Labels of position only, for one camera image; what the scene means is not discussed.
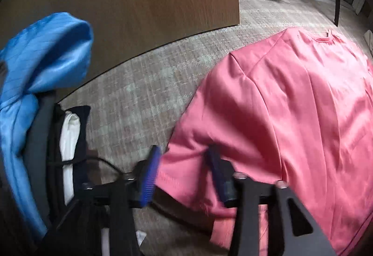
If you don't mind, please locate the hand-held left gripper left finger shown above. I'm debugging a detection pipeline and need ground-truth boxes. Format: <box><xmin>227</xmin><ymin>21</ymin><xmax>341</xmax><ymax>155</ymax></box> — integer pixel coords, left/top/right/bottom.
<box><xmin>58</xmin><ymin>145</ymin><xmax>162</xmax><ymax>256</ymax></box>

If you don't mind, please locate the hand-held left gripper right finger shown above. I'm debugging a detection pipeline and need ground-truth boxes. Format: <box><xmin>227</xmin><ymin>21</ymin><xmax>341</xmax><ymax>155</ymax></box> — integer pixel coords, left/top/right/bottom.
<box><xmin>205</xmin><ymin>147</ymin><xmax>338</xmax><ymax>256</ymax></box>

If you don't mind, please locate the pink t-shirt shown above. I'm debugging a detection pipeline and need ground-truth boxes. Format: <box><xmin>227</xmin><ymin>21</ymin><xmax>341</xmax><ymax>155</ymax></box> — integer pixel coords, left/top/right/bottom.
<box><xmin>156</xmin><ymin>27</ymin><xmax>373</xmax><ymax>256</ymax></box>

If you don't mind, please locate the grey woven rug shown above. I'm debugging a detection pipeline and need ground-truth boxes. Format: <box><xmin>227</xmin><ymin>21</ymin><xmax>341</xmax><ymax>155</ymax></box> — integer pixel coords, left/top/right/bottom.
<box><xmin>58</xmin><ymin>0</ymin><xmax>373</xmax><ymax>256</ymax></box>

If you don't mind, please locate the black and white garment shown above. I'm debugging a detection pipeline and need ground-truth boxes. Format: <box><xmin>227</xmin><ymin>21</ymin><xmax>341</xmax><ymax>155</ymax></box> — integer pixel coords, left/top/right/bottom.
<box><xmin>47</xmin><ymin>105</ymin><xmax>91</xmax><ymax>216</ymax></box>

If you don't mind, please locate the blue garment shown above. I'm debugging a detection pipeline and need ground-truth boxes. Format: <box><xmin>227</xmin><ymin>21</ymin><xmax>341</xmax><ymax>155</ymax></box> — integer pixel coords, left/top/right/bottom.
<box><xmin>0</xmin><ymin>12</ymin><xmax>94</xmax><ymax>240</ymax></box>

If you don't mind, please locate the black chair leg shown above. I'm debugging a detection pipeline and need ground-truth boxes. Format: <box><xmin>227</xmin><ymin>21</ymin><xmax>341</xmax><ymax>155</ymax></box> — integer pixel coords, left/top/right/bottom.
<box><xmin>334</xmin><ymin>0</ymin><xmax>342</xmax><ymax>27</ymax></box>

